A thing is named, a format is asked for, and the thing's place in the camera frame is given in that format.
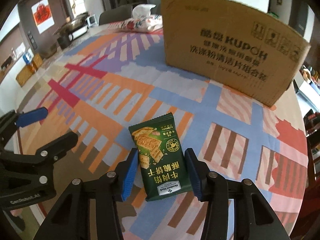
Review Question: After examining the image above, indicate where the dark green cracker packet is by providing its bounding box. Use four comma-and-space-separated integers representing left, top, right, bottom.
129, 112, 191, 202

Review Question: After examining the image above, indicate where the colourful patterned tablecloth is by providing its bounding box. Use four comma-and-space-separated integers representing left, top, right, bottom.
16, 28, 308, 239

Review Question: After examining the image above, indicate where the black mug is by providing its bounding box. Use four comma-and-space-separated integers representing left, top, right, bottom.
57, 33, 73, 49

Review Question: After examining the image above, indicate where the red fu door poster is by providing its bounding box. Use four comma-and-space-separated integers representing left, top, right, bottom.
31, 0, 55, 34

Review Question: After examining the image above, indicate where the electric hot pot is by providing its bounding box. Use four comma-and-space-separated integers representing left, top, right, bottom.
53, 11, 89, 41

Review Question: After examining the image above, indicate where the grey dining chair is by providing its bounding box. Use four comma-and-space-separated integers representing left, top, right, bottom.
98, 2, 151, 26

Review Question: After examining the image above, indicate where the floral tissue pack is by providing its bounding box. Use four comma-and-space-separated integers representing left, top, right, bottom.
116, 4, 163, 33

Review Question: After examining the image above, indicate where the brown cardboard box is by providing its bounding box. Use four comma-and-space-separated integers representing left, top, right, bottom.
161, 0, 310, 106

